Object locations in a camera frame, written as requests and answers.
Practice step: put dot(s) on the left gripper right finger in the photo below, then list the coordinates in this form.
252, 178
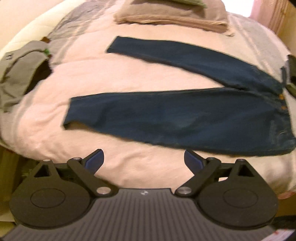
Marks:
204, 170

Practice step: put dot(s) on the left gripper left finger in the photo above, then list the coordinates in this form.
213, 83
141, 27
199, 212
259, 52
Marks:
85, 169

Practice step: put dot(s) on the dark blue denim jeans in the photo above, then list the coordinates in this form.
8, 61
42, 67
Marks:
247, 116

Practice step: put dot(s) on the grey cloth garment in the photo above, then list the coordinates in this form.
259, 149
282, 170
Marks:
17, 69

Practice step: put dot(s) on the folded dark green garment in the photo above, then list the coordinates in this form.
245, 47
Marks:
288, 75

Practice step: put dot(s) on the white quilted bolster cushion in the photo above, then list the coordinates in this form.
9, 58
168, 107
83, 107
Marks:
41, 26

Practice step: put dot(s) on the folded beige blanket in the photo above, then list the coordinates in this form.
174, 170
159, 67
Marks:
207, 15

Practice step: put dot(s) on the green knit pillow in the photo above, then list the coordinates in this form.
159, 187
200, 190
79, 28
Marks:
192, 2

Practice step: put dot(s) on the pink curtain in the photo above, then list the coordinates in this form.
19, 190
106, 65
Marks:
270, 13

